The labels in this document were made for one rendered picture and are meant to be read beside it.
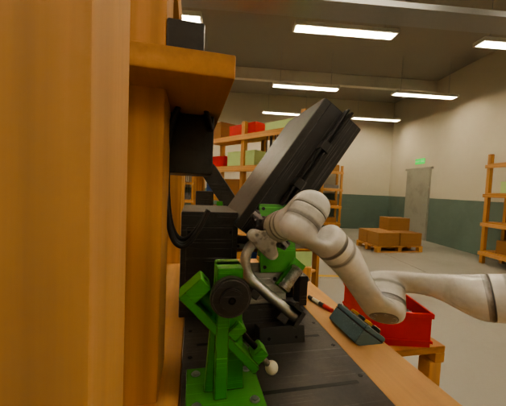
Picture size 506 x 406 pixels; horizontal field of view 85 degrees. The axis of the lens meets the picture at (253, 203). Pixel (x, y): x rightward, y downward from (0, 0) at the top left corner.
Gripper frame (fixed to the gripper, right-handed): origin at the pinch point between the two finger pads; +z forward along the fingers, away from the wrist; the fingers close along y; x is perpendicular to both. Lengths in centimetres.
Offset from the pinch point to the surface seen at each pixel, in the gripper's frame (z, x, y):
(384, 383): -18.8, 9.1, -40.5
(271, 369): -18.7, 23.8, -18.5
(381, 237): 464, -303, -251
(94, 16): -64, 14, 22
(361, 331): -5.5, 1.2, -37.8
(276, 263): 2.8, 3.2, -9.8
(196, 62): -39, -2, 31
